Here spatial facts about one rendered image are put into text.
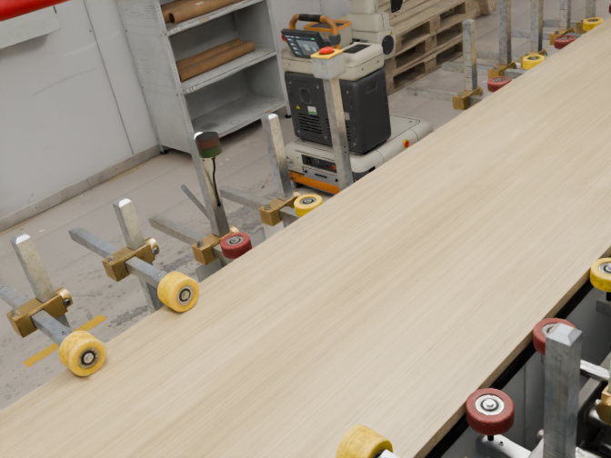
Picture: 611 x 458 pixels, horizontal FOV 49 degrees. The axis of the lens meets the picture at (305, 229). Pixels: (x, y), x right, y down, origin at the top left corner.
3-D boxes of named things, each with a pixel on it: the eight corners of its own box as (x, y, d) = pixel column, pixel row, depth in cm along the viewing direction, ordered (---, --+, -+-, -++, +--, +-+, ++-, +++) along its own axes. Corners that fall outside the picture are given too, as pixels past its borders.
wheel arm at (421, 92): (406, 97, 276) (405, 87, 274) (411, 94, 278) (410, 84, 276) (501, 112, 247) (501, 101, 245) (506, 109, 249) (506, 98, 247)
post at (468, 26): (466, 141, 270) (461, 20, 246) (471, 137, 272) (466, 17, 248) (474, 142, 268) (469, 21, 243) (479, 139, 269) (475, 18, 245)
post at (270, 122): (289, 256, 213) (260, 114, 189) (297, 251, 215) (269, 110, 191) (297, 260, 211) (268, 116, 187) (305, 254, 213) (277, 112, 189)
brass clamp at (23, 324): (13, 330, 155) (4, 313, 152) (65, 299, 162) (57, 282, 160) (24, 339, 151) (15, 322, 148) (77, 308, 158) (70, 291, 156)
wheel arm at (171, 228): (151, 229, 207) (146, 217, 205) (160, 224, 209) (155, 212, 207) (241, 272, 178) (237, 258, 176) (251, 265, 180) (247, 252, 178)
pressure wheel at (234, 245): (223, 277, 182) (213, 241, 176) (245, 263, 187) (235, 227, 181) (242, 286, 177) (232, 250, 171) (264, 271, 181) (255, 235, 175)
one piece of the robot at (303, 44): (341, 71, 336) (322, 35, 321) (293, 64, 360) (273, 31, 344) (354, 54, 340) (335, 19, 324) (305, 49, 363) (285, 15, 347)
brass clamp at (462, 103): (451, 108, 258) (451, 95, 256) (471, 96, 266) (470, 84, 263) (465, 111, 254) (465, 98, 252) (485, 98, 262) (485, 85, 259)
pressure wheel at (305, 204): (301, 243, 190) (294, 208, 185) (299, 229, 197) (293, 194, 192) (328, 238, 190) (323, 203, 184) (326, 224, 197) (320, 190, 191)
